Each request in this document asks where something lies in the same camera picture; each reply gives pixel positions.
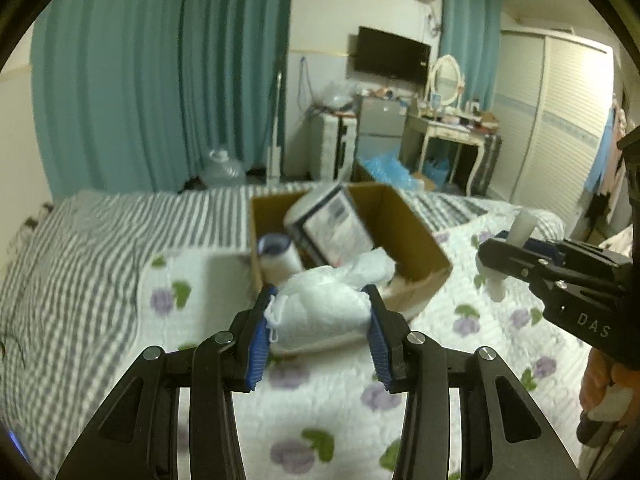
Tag small cream sock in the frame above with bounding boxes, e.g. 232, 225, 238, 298
475, 211, 537, 302

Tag clear water jug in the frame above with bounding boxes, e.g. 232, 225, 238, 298
198, 148, 246, 188

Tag black wall television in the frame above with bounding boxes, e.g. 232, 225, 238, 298
354, 26, 431, 86

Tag operator hand orange sleeve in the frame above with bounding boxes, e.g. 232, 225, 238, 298
579, 348, 639, 429

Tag white louvred wardrobe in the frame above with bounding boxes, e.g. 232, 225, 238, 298
488, 29, 614, 224

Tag white floor mop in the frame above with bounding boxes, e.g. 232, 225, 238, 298
266, 72, 282, 185

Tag black packaged box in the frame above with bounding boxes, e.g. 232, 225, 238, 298
283, 183, 374, 266

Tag blue bubble wrap bag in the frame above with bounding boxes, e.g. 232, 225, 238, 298
357, 154, 420, 191

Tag green window curtain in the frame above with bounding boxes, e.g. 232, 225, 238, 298
439, 0, 503, 110

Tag large white sock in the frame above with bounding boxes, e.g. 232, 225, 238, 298
257, 233, 305, 286

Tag hanging clothes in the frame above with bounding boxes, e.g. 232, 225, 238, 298
585, 100, 627, 195

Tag clear plastic bag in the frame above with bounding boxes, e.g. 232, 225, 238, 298
319, 80, 359, 112

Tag blue tissue packet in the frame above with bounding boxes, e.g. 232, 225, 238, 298
265, 247, 396, 352

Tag large green curtain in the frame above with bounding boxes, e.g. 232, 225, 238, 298
30, 0, 291, 198

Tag white oval vanity mirror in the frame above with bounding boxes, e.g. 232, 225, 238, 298
427, 54, 464, 110

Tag grey checked bedsheet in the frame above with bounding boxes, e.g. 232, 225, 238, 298
0, 184, 507, 480

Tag open cardboard box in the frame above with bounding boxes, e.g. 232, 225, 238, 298
247, 181, 455, 323

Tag blue storage basket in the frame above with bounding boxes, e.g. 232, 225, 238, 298
423, 158, 450, 188

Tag white suitcase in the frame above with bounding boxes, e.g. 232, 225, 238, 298
309, 113, 357, 182

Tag small grey refrigerator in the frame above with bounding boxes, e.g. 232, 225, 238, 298
356, 96, 408, 159

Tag white dressing table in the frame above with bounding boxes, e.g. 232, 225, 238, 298
398, 114, 487, 197

